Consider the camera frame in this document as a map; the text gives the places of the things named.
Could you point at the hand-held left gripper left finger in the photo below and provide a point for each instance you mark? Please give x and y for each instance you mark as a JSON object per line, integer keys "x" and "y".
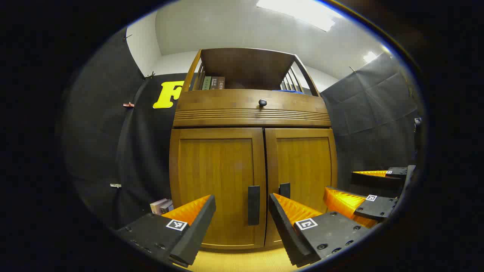
{"x": 198, "y": 230}

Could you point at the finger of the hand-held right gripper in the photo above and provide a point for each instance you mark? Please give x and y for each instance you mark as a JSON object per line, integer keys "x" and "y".
{"x": 374, "y": 181}
{"x": 378, "y": 207}

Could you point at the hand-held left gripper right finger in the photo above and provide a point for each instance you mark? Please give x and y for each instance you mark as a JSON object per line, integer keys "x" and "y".
{"x": 283, "y": 230}

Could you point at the wooden cabinet door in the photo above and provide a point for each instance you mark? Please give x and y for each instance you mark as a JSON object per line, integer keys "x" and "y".
{"x": 215, "y": 181}
{"x": 302, "y": 166}

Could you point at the wooden double-door shoe cabinet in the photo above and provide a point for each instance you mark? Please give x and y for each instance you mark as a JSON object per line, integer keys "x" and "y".
{"x": 245, "y": 68}

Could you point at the wooden cabinet drawer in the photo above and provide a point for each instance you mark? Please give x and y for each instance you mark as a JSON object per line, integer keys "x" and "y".
{"x": 227, "y": 100}

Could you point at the small ceiling light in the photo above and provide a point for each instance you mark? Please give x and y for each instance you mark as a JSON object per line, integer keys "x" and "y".
{"x": 370, "y": 57}

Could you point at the blue cloth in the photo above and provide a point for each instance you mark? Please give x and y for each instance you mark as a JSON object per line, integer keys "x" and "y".
{"x": 287, "y": 91}

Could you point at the black round drawer knob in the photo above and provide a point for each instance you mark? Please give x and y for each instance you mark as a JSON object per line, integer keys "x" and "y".
{"x": 262, "y": 102}

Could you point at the red clip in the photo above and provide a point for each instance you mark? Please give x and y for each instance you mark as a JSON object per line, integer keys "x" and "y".
{"x": 128, "y": 105}

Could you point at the large ceiling light panel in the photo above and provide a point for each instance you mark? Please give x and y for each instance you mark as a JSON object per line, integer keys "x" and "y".
{"x": 298, "y": 13}

